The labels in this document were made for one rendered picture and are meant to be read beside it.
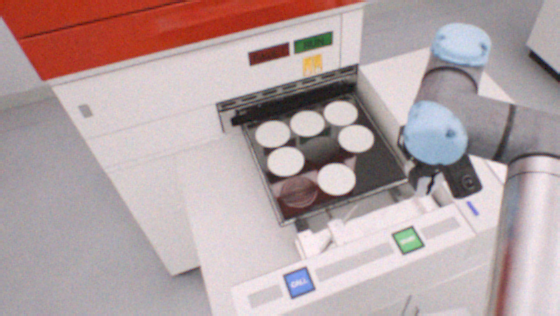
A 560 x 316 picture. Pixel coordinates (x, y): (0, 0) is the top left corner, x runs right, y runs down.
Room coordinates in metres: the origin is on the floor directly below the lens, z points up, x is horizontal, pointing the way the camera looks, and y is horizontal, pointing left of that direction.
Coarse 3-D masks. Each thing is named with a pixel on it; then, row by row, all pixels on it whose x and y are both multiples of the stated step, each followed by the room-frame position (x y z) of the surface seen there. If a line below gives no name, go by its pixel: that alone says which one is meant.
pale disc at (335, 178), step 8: (328, 168) 0.71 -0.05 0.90; (336, 168) 0.71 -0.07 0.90; (344, 168) 0.71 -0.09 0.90; (320, 176) 0.69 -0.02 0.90; (328, 176) 0.69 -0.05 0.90; (336, 176) 0.69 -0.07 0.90; (344, 176) 0.68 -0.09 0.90; (352, 176) 0.68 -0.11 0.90; (320, 184) 0.66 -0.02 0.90; (328, 184) 0.66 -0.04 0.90; (336, 184) 0.66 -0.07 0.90; (344, 184) 0.66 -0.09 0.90; (352, 184) 0.66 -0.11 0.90; (328, 192) 0.63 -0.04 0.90; (336, 192) 0.63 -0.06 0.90; (344, 192) 0.63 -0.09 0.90
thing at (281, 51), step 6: (276, 48) 0.96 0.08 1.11; (282, 48) 0.97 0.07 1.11; (288, 48) 0.98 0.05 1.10; (252, 54) 0.94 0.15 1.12; (258, 54) 0.95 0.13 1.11; (264, 54) 0.95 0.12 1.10; (270, 54) 0.96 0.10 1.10; (276, 54) 0.96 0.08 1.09; (282, 54) 0.97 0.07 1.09; (288, 54) 0.97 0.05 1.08; (252, 60) 0.94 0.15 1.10; (258, 60) 0.95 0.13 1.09; (264, 60) 0.95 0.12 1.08
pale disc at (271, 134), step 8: (264, 128) 0.87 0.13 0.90; (272, 128) 0.86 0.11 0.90; (280, 128) 0.86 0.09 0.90; (288, 128) 0.86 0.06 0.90; (256, 136) 0.84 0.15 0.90; (264, 136) 0.83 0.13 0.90; (272, 136) 0.83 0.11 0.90; (280, 136) 0.83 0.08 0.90; (288, 136) 0.83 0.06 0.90; (264, 144) 0.80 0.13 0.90; (272, 144) 0.80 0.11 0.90; (280, 144) 0.80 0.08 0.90
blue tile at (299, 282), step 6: (288, 276) 0.38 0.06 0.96; (294, 276) 0.38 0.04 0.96; (300, 276) 0.38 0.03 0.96; (306, 276) 0.38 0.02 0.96; (288, 282) 0.37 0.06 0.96; (294, 282) 0.37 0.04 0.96; (300, 282) 0.37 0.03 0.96; (306, 282) 0.37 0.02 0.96; (294, 288) 0.36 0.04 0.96; (300, 288) 0.36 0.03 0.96; (306, 288) 0.36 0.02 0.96; (294, 294) 0.34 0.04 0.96
